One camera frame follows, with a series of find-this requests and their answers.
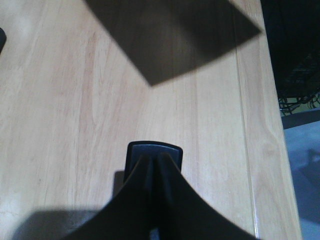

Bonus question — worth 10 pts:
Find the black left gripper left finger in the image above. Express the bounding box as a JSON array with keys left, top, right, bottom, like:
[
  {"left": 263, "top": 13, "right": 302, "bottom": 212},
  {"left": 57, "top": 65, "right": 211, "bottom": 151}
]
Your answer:
[{"left": 63, "top": 156, "right": 153, "bottom": 240}]

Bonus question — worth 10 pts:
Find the wooden desk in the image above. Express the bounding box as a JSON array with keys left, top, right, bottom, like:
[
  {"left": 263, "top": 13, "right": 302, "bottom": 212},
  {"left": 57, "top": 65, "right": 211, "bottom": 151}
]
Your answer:
[{"left": 0, "top": 0, "right": 302, "bottom": 240}]

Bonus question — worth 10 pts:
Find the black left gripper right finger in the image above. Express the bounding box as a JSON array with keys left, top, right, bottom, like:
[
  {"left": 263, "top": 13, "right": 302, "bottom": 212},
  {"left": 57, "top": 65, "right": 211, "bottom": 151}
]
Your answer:
[{"left": 155, "top": 153, "right": 255, "bottom": 240}]

